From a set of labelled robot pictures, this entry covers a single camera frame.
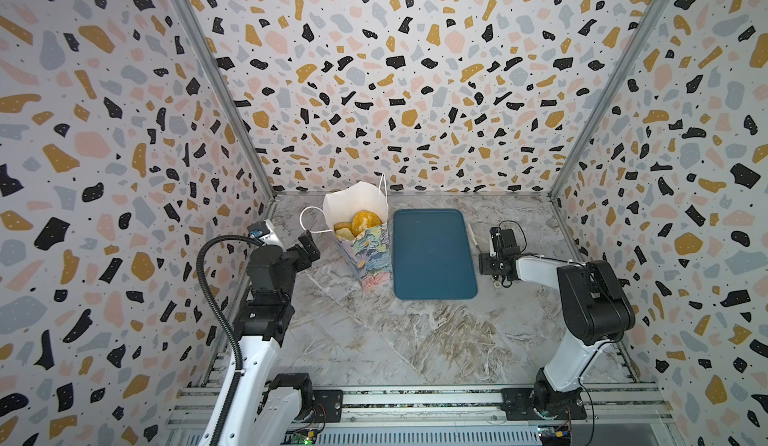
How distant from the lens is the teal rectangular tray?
3.17ft

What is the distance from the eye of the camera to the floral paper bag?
0.81m

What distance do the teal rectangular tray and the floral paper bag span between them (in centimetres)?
9
